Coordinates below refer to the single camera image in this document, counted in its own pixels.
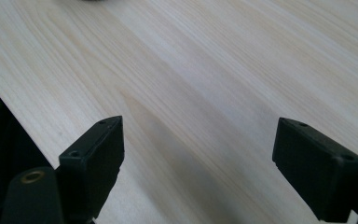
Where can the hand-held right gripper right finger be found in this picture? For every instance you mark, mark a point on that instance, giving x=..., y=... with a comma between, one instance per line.
x=317, y=174

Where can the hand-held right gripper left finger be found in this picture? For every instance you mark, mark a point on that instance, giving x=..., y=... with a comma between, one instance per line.
x=93, y=165

